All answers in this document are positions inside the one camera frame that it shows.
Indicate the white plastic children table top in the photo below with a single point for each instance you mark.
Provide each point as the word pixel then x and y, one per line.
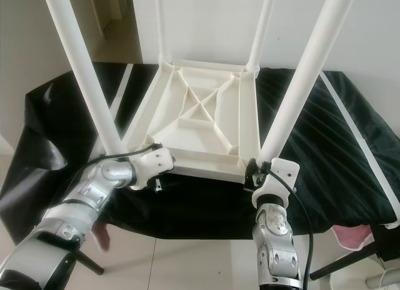
pixel 247 130

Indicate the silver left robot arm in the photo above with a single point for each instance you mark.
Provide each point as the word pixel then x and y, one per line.
pixel 62 215

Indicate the pink plastic object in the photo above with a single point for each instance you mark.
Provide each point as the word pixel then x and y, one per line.
pixel 353 237
pixel 102 237

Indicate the black metal table leg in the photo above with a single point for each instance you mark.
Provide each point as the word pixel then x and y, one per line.
pixel 89 262
pixel 353 260

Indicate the black plastic table cover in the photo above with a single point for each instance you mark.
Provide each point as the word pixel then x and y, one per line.
pixel 50 134

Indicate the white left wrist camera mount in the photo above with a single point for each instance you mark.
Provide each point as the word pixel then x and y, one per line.
pixel 153 163

